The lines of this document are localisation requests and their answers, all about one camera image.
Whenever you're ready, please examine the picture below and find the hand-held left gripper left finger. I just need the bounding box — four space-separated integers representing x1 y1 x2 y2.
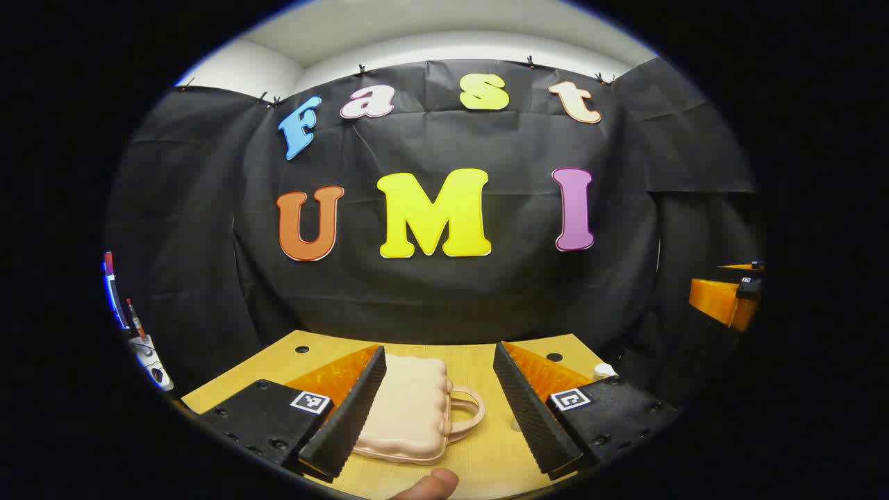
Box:
182 345 388 483

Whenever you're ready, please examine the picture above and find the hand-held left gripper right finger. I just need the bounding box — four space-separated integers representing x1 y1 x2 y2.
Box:
492 341 680 481

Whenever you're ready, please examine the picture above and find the white and blue equipment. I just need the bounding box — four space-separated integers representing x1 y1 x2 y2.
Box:
103 251 174 393

